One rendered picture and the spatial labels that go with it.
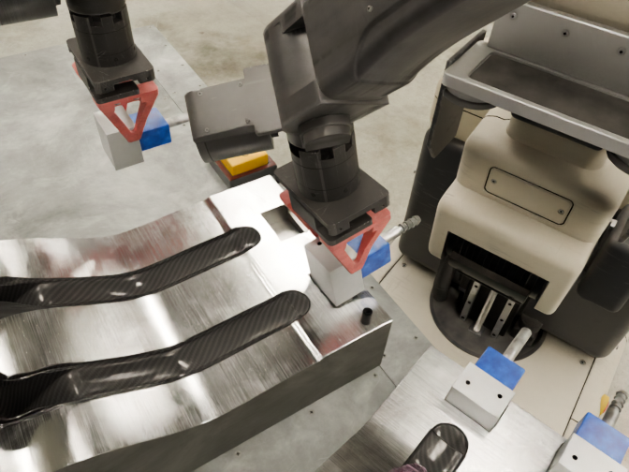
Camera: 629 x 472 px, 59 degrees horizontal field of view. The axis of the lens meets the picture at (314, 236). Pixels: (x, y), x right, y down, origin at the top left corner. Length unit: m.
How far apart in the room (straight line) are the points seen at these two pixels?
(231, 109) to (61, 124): 0.62
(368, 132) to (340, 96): 1.99
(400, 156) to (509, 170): 1.43
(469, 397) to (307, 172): 0.26
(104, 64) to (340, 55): 0.37
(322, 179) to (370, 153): 1.75
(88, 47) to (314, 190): 0.29
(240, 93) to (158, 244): 0.28
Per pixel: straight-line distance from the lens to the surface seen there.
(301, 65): 0.36
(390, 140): 2.30
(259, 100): 0.42
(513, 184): 0.84
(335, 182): 0.47
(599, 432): 0.61
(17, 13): 0.61
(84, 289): 0.61
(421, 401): 0.58
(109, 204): 0.84
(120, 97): 0.64
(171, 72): 1.11
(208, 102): 0.43
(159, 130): 0.71
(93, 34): 0.63
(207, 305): 0.59
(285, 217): 0.70
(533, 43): 0.71
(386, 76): 0.33
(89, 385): 0.53
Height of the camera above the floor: 1.36
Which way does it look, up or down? 47 degrees down
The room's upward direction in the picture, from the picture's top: 4 degrees clockwise
